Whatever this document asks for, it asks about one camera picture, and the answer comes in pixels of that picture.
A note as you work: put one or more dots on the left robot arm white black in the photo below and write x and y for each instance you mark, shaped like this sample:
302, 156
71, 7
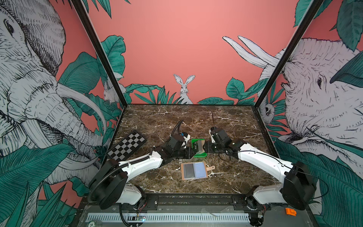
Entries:
110, 185

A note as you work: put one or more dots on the tan leather card holder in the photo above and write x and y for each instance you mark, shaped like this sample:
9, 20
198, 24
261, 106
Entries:
200, 170

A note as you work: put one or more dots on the black mounting rail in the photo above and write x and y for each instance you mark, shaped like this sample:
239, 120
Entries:
152, 202

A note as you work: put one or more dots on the white slotted cable duct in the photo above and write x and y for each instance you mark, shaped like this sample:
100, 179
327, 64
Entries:
170, 217

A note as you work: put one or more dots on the small green circuit board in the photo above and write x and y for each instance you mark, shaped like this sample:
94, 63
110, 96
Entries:
141, 218

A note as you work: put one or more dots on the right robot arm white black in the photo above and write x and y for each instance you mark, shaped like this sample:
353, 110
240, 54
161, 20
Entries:
296, 187

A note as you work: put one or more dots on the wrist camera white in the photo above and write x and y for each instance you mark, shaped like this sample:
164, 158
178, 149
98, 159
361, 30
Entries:
211, 134
186, 138

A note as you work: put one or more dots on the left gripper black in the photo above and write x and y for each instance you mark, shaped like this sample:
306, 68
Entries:
189, 152

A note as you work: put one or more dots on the stack of credit cards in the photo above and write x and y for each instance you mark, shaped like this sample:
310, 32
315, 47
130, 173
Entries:
199, 145

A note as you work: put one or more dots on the checkerboard calibration plate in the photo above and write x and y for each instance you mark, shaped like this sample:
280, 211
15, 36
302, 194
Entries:
127, 146

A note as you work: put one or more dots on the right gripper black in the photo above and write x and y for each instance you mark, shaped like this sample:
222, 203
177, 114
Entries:
208, 145

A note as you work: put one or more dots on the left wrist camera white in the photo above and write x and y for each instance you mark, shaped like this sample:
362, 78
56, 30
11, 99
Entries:
186, 138

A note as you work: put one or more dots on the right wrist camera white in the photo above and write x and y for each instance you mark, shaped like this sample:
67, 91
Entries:
211, 134

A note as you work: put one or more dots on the green plastic tray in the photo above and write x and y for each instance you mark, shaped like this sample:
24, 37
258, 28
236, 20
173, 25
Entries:
194, 148

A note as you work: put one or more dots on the orange connector block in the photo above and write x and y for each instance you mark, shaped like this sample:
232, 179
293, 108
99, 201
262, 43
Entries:
291, 212

